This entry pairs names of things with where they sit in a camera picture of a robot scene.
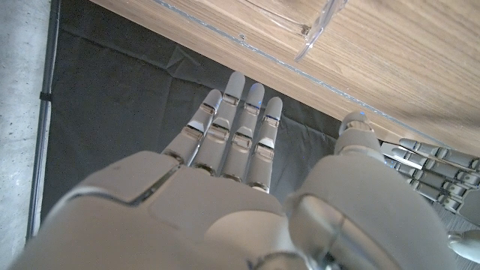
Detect black backdrop stand pole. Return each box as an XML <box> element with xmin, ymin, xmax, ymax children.
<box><xmin>25</xmin><ymin>0</ymin><xmax>63</xmax><ymax>242</ymax></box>

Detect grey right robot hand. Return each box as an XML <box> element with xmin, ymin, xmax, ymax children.
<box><xmin>7</xmin><ymin>70</ymin><xmax>459</xmax><ymax>270</ymax></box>

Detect wooden table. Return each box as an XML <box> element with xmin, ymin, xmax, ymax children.
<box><xmin>152</xmin><ymin>0</ymin><xmax>449</xmax><ymax>147</ymax></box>

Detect clear plastic glasses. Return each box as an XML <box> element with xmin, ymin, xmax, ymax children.
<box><xmin>239</xmin><ymin>0</ymin><xmax>350</xmax><ymax>63</ymax></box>

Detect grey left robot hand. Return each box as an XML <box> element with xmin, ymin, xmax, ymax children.
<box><xmin>380</xmin><ymin>136</ymin><xmax>480</xmax><ymax>264</ymax></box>

